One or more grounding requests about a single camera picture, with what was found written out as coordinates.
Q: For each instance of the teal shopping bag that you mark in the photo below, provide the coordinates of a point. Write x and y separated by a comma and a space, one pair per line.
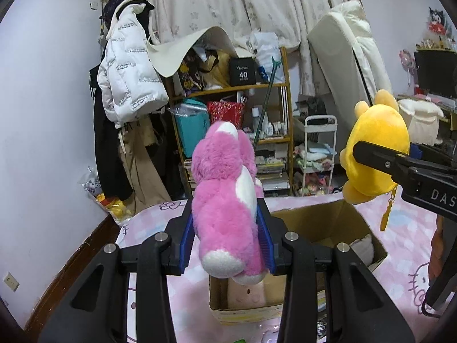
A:
192, 118

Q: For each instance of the wall power socket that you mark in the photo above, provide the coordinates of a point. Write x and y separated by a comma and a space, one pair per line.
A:
11, 282

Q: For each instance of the pink small fan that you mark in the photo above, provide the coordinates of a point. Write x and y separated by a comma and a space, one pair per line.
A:
408, 63

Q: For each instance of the pink roll cake plush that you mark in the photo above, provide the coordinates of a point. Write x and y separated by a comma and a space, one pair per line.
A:
243, 297

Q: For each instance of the white rolling cart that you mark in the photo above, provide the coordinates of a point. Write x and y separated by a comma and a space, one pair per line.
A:
315, 154

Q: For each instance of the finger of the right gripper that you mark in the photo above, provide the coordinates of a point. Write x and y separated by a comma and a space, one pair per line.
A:
416, 151
380, 158

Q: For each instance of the pink fluffy bear plush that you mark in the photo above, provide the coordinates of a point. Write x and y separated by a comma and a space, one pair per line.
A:
224, 205

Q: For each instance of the black box marked 40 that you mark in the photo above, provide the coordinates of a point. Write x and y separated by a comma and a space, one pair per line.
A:
242, 71

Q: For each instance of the black white character plush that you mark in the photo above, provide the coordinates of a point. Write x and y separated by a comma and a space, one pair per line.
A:
438, 23

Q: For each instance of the yellow round plush toy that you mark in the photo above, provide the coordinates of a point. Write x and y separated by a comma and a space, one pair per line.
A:
380, 124

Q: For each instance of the beige trench coat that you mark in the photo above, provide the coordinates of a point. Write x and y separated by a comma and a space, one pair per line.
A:
148, 188

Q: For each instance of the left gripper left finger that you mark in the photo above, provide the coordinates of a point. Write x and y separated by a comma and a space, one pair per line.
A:
94, 309

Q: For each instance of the cream padded recliner chair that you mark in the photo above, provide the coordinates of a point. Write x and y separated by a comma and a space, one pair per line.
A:
351, 62

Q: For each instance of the white puffer jacket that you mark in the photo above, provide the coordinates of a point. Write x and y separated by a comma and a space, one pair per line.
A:
130, 85

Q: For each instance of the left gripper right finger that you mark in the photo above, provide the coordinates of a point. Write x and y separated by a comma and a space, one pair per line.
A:
358, 308

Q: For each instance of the pink Hello Kitty bedsheet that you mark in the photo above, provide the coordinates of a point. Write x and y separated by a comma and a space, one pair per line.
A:
403, 273

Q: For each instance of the floral cream curtain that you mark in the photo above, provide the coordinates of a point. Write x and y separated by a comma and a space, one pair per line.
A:
290, 20

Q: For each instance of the wooden bookshelf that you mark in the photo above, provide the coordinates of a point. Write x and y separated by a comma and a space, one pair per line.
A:
276, 182

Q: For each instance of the cream sheet over shelf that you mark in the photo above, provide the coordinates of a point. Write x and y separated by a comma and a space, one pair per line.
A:
166, 58

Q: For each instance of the person's hand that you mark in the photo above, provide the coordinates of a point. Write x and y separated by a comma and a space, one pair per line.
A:
436, 263

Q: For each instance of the red gift bag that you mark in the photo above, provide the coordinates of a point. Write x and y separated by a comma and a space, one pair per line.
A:
227, 111

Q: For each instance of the black monitor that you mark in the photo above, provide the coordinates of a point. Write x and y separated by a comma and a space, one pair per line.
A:
437, 71

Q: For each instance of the green long pole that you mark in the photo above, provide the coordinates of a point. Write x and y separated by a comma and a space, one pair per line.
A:
276, 64

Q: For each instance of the open cardboard box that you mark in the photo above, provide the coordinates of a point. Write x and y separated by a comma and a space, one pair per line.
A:
326, 224

